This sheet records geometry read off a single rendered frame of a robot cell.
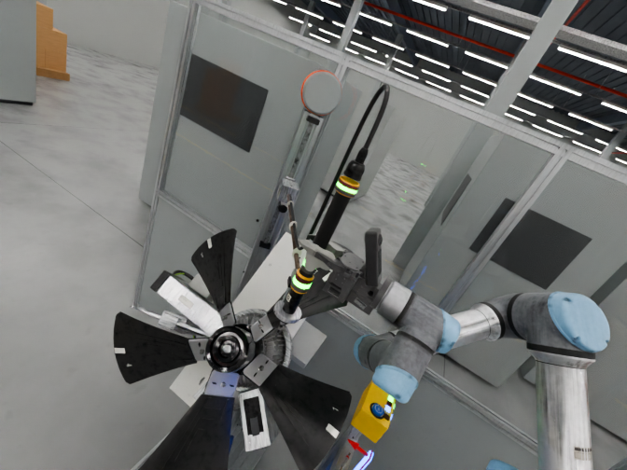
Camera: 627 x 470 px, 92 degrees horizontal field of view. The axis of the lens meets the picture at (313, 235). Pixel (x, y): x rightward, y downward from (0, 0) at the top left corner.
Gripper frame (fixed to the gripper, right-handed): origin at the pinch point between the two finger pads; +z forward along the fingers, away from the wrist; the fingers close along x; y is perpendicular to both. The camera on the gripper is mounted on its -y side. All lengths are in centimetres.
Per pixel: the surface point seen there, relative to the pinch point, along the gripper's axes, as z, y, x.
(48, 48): 755, 109, 328
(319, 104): 36, -23, 56
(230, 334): 8.3, 36.1, -2.6
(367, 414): -36, 54, 21
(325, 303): -8.5, 20.1, 11.4
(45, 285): 176, 160, 39
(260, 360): -1.3, 42.2, 2.0
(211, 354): 9.2, 41.2, -7.3
